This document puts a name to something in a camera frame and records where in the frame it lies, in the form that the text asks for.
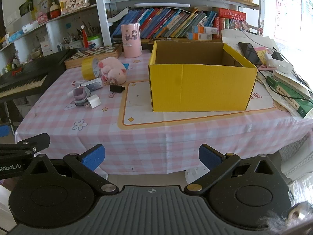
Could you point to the pink plush pig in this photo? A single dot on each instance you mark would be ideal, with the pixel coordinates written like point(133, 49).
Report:
point(112, 71)

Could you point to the green book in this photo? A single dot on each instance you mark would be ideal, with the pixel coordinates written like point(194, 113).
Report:
point(296, 100)

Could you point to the white staples box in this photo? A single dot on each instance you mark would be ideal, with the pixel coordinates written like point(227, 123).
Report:
point(76, 84)

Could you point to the pink checkered tablecloth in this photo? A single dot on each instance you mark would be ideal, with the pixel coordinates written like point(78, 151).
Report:
point(140, 141)

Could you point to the orange white medicine box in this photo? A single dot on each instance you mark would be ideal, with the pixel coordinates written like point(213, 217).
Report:
point(198, 36)
point(206, 30)

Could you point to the black binder clip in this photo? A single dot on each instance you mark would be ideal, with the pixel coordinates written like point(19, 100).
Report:
point(114, 89)

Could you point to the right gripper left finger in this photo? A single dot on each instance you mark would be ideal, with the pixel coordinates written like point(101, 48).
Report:
point(84, 166)

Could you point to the black electronic keyboard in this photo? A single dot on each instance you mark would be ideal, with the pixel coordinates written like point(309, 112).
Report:
point(34, 77)

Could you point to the white green lidded jar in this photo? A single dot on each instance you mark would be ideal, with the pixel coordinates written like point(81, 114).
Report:
point(95, 41)

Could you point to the wooden chess board box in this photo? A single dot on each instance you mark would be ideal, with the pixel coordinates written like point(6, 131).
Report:
point(98, 53)

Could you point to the grey purple toy car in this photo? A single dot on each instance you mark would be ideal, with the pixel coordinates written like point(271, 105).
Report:
point(80, 95)

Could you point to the red white pen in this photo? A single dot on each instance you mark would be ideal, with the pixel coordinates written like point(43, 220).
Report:
point(84, 35)

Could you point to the red book box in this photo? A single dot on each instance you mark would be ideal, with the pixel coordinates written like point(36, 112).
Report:
point(230, 14)

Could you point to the pink cylindrical canister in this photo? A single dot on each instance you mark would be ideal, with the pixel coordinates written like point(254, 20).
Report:
point(131, 40)

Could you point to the yellow cardboard box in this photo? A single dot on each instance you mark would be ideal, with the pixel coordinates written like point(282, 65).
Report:
point(194, 76)

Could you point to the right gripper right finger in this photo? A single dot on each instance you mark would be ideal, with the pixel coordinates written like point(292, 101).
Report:
point(219, 165)

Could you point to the white power plug adapter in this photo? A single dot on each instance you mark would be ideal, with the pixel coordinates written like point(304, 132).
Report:
point(92, 102)

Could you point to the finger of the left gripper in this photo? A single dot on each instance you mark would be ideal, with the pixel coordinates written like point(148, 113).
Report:
point(34, 144)

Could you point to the black smartphone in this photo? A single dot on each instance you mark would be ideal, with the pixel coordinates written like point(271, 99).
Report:
point(249, 53)

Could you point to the white spray bottle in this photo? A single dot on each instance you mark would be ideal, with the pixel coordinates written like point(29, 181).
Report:
point(93, 85)

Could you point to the blue plastic bag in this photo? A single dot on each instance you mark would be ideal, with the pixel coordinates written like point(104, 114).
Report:
point(126, 65)

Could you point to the yellow tape roll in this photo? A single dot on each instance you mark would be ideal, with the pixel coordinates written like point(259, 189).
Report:
point(90, 69)

